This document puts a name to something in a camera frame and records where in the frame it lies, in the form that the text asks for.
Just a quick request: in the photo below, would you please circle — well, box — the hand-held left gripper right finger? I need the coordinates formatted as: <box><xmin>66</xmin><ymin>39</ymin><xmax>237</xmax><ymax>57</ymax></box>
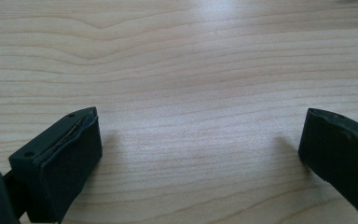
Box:
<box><xmin>297</xmin><ymin>107</ymin><xmax>358</xmax><ymax>223</ymax></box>

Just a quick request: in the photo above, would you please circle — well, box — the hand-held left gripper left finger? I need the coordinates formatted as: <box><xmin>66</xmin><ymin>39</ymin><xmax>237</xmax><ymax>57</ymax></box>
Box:
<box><xmin>8</xmin><ymin>106</ymin><xmax>103</xmax><ymax>224</ymax></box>

